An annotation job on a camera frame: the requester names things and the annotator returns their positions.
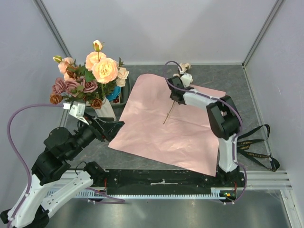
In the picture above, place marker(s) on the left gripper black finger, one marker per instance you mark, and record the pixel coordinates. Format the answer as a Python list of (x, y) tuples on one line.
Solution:
[(109, 123), (112, 132)]

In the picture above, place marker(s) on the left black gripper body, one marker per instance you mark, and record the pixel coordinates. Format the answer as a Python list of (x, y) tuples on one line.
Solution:
[(99, 130)]

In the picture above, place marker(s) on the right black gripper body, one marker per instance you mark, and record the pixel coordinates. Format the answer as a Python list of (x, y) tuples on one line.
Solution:
[(171, 96)]

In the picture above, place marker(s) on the rust brown rose stem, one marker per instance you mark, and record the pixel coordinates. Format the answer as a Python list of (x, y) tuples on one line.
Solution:
[(94, 103)]

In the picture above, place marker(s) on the white small rose stem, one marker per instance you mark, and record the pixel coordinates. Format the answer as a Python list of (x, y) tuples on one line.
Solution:
[(185, 67)]

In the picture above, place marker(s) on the purple pink wrapping paper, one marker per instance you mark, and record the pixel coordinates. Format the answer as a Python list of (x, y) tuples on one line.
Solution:
[(159, 129)]

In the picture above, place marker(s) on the cream rose flower stem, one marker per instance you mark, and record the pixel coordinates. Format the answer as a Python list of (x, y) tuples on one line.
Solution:
[(122, 74)]

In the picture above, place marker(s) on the mauve rose flower stem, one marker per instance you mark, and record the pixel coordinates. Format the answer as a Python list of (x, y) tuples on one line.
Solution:
[(73, 90)]

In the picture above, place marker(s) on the pink peony bud stem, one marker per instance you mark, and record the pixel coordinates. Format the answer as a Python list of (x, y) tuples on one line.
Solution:
[(99, 68)]

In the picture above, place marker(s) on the peach peony flower stem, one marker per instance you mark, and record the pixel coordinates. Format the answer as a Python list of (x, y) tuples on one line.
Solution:
[(67, 67)]

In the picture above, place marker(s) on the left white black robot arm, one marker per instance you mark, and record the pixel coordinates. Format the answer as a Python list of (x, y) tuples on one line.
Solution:
[(34, 208)]

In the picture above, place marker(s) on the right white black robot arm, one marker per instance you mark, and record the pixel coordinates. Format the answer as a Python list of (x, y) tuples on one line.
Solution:
[(224, 120)]

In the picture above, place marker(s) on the white ribbed vase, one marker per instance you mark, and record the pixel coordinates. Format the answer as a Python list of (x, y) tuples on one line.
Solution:
[(106, 110)]

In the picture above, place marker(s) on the beige square board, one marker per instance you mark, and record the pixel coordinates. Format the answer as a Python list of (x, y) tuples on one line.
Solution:
[(117, 101)]

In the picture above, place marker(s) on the blue rimmed black bowl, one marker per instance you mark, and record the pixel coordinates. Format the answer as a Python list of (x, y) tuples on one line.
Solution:
[(115, 94)]

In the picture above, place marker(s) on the dark green plastic tray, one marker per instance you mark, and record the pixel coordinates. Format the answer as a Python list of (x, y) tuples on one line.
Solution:
[(125, 93)]

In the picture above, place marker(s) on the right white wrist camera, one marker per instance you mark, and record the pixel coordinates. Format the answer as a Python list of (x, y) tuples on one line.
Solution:
[(186, 78)]

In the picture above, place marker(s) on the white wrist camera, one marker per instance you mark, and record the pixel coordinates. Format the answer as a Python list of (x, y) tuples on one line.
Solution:
[(76, 110), (186, 78)]

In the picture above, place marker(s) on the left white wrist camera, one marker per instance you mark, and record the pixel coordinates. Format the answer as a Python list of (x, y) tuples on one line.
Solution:
[(76, 110)]

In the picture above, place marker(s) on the light blue slotted cable duct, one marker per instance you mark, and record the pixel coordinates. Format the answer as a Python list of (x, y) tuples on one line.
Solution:
[(215, 195)]

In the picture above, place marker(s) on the right aluminium frame post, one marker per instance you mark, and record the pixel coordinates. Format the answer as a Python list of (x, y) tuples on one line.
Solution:
[(265, 27)]

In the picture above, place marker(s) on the aluminium frame post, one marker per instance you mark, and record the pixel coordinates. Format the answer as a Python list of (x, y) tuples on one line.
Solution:
[(265, 27), (51, 25)]

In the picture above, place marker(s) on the left aluminium frame post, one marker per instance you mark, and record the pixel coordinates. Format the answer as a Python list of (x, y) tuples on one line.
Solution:
[(51, 25)]

